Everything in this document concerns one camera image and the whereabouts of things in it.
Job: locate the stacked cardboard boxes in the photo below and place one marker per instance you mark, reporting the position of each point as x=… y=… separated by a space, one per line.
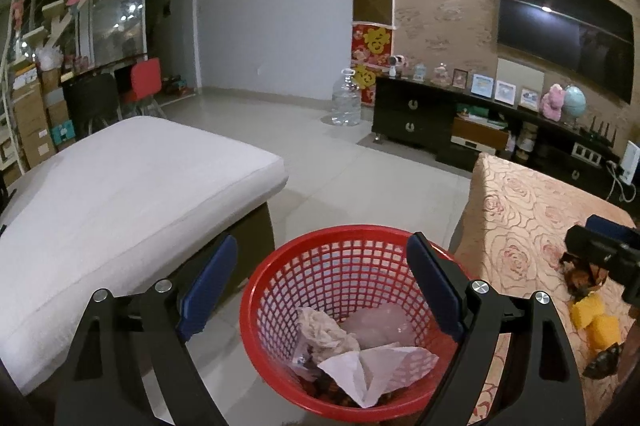
x=40 y=110

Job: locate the red chair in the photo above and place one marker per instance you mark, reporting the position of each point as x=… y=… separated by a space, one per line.
x=146 y=83

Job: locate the pink plush toy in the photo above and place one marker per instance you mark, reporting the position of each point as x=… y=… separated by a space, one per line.
x=552 y=102

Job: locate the black plastic bag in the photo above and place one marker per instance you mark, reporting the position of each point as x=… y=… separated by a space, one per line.
x=604 y=364

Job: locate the white tissue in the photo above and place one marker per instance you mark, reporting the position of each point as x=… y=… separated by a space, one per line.
x=323 y=336

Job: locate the large clear water jug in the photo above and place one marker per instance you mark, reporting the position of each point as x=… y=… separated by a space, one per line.
x=346 y=100

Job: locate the light blue globe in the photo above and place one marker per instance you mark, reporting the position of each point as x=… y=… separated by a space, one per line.
x=575 y=104

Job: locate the rose pattern tablecloth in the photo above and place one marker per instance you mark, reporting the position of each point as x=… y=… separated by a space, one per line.
x=512 y=234

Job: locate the black tv cabinet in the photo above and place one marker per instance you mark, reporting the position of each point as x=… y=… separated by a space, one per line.
x=456 y=127

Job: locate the white cushioned sofa seat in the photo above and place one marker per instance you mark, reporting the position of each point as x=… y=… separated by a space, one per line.
x=119 y=209

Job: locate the white router box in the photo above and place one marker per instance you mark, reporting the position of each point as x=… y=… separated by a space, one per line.
x=629 y=163

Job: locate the yellow foam fruit net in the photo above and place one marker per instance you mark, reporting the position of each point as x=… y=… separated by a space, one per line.
x=586 y=309

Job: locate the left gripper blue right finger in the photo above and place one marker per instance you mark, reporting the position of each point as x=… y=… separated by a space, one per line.
x=442 y=282

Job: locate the wall mounted black television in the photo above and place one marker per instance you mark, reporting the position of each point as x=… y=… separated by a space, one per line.
x=591 y=38

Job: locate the blue framed picture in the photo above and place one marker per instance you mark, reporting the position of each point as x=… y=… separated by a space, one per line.
x=482 y=85

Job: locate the clear cat print packet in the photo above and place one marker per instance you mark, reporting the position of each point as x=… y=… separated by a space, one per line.
x=302 y=364

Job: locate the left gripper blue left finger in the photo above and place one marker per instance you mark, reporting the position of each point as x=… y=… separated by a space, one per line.
x=202 y=281

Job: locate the clear plastic bag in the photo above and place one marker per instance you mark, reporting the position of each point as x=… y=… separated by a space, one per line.
x=384 y=325

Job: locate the brown paper bag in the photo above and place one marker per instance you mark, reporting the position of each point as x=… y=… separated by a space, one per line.
x=581 y=277

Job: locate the white paper sheet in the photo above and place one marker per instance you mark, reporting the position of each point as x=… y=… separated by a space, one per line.
x=368 y=374

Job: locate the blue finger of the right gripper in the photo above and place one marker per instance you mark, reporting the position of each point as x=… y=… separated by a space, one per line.
x=607 y=227

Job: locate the red yellow festive poster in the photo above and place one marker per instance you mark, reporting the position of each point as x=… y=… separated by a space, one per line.
x=372 y=45

